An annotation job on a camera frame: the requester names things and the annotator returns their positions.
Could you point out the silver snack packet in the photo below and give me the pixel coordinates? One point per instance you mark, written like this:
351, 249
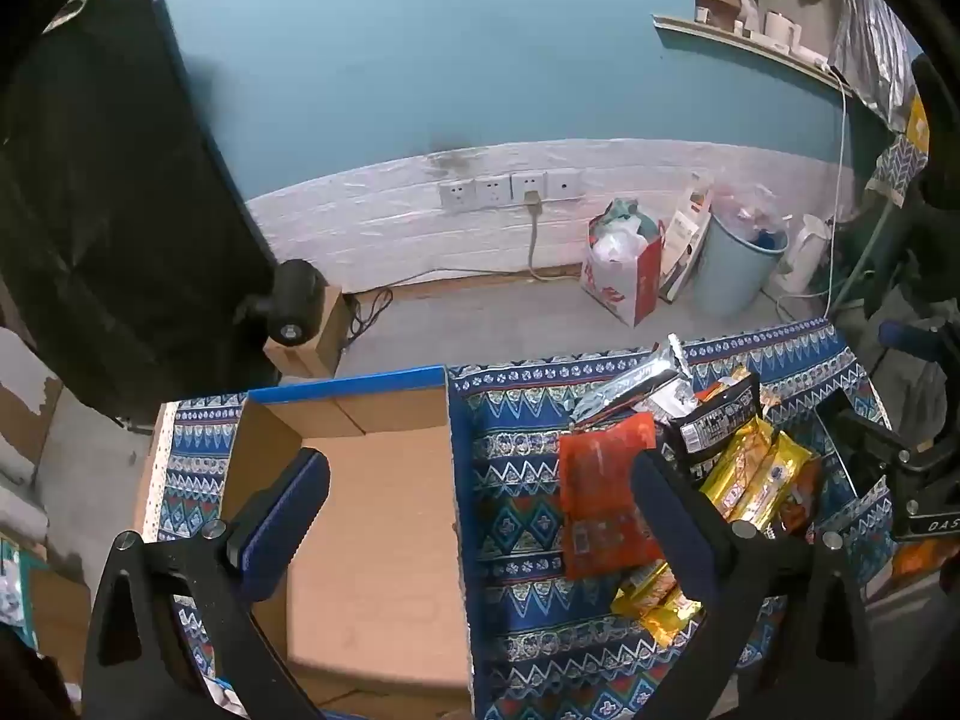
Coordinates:
630, 382

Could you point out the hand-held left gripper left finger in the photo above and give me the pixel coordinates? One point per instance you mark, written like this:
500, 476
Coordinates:
289, 517

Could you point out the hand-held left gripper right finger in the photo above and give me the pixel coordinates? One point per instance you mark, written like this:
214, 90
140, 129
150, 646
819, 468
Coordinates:
675, 525

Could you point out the orange snack packet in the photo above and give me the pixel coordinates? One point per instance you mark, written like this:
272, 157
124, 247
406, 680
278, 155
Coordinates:
806, 499

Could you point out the blue white patterned cloth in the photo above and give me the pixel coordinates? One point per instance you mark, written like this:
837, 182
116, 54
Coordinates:
896, 165

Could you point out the white kettle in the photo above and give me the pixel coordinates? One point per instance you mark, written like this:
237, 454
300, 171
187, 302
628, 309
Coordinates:
802, 255

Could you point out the black cylindrical device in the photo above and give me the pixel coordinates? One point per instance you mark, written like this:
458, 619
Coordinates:
292, 300

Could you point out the wooden wall shelf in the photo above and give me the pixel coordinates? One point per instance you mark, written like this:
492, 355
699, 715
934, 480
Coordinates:
735, 41

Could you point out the white wall socket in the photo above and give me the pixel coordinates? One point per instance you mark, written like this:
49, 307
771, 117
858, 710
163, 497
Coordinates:
456, 193
564, 182
492, 190
525, 181

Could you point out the cardboard box blue rim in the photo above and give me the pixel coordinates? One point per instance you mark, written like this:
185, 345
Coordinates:
375, 540

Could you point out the brown cardboard piece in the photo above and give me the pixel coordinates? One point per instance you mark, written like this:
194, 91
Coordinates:
56, 615

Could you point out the blue patterned tablecloth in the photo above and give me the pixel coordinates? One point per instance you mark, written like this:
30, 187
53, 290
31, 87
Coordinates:
510, 480

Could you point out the blue trash bin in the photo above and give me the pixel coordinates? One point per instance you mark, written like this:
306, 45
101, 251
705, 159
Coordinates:
727, 277

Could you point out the grey plastic bag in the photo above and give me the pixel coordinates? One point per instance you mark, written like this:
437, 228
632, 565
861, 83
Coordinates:
919, 397

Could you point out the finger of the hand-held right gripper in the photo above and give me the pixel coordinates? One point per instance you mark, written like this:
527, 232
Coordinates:
870, 431

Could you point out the red white shopping bag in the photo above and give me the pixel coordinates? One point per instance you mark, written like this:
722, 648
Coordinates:
622, 285

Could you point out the black yellow snack packet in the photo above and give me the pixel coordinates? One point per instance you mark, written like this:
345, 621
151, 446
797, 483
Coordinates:
712, 420

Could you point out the gold snack packet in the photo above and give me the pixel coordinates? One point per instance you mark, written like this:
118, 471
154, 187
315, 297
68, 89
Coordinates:
739, 465
776, 480

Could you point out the small cardboard box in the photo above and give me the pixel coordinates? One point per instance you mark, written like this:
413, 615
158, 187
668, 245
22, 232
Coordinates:
319, 349

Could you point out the green metal stand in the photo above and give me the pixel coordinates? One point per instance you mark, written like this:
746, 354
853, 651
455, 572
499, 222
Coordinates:
862, 262

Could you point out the white paper carton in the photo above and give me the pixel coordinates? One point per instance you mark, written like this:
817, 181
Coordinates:
682, 232

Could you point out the white paper roll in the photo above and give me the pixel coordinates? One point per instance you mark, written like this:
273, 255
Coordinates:
780, 28

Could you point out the red snack packet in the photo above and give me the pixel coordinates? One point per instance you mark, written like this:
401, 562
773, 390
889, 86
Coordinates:
600, 487

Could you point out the silver foil sheet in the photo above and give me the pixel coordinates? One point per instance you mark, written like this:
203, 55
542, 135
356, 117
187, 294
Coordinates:
870, 37

